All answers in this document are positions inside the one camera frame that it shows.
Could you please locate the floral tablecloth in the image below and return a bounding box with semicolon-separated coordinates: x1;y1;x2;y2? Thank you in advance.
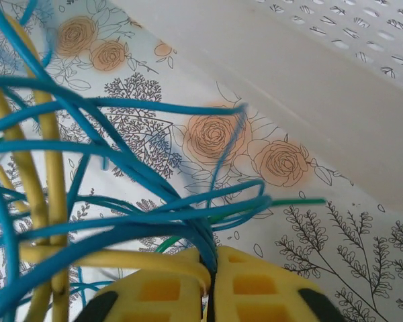
0;0;403;322

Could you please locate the white plastic basket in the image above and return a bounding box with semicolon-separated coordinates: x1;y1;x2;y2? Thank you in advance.
107;0;403;229

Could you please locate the thin green cable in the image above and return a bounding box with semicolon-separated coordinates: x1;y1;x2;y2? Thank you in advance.
154;197;327;256

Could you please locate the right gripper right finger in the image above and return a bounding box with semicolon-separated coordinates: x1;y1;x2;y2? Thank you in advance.
213;246;349;322

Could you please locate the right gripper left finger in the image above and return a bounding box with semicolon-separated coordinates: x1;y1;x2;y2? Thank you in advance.
75;250;211;322

